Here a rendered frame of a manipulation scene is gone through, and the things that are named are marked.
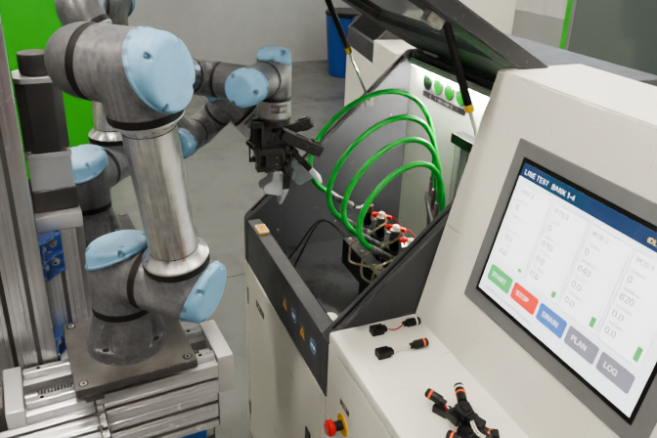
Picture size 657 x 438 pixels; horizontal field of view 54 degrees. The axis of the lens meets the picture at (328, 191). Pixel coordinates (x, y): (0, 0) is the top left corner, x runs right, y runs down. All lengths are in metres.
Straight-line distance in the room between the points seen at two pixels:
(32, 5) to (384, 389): 3.77
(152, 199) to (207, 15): 7.21
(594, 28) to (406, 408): 3.52
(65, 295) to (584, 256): 1.06
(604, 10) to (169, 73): 3.73
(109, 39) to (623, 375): 0.92
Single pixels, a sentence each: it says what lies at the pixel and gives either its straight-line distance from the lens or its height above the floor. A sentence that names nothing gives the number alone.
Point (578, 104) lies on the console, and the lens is 1.22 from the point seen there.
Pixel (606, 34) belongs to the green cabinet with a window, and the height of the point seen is 1.20.
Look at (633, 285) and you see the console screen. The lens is 1.11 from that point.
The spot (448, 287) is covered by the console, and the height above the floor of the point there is 1.09.
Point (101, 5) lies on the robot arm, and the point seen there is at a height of 1.63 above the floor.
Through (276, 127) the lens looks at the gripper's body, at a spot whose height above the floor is 1.40.
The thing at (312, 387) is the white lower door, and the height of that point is 0.75.
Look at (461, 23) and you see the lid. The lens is 1.30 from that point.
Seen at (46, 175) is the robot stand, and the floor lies 1.33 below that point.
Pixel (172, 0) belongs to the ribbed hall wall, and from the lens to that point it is 8.08.
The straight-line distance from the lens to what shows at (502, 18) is 4.71.
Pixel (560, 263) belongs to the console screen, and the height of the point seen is 1.28.
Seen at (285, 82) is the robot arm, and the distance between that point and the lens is 1.39.
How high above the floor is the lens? 1.83
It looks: 24 degrees down
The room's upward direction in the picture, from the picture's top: 2 degrees clockwise
